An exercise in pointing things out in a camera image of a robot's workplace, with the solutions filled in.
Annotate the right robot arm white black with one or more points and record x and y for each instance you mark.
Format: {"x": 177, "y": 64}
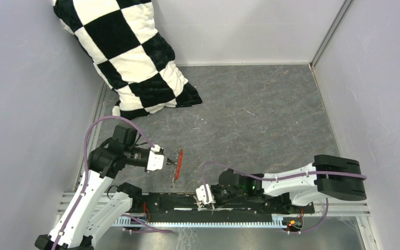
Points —
{"x": 327, "y": 176}

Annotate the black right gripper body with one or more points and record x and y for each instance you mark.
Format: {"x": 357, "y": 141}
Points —
{"x": 221, "y": 196}

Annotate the metal key holder red handle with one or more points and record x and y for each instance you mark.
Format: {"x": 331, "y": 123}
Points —
{"x": 177, "y": 163}

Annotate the aluminium frame rail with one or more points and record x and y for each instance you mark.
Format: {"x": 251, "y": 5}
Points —
{"x": 341, "y": 207}

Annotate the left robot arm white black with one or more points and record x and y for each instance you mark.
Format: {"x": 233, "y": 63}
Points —
{"x": 80, "y": 227}

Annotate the black white checkered pillow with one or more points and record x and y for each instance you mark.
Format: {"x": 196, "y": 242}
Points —
{"x": 129, "y": 54}

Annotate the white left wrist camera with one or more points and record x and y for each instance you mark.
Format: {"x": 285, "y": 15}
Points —
{"x": 156, "y": 159}

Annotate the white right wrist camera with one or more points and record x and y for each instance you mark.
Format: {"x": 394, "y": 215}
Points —
{"x": 204, "y": 197}

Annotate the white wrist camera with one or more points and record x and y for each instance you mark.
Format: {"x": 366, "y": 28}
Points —
{"x": 156, "y": 159}
{"x": 204, "y": 197}

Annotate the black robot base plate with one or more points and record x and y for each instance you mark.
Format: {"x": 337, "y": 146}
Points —
{"x": 183, "y": 207}

